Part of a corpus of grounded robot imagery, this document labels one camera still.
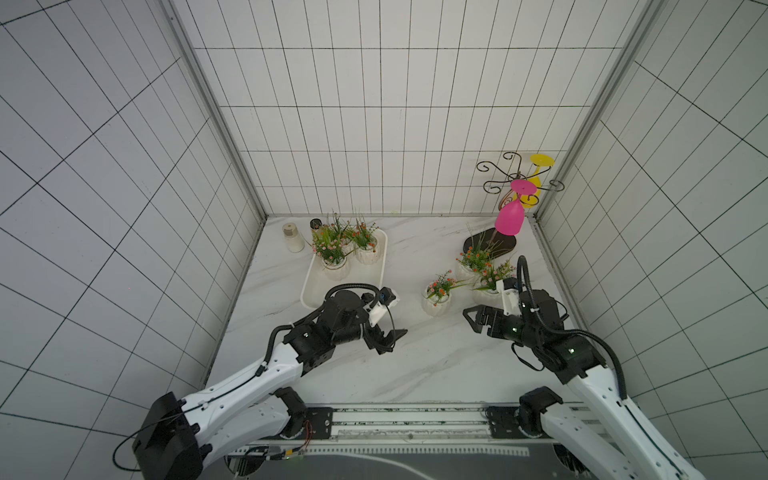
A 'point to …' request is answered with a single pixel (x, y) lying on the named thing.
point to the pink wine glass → (509, 217)
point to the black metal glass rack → (513, 162)
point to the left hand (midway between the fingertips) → (388, 320)
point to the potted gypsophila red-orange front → (364, 238)
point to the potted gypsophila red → (337, 231)
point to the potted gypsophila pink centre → (329, 242)
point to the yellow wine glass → (531, 199)
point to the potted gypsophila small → (436, 298)
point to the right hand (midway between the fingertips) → (475, 308)
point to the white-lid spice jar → (294, 240)
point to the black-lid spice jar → (315, 223)
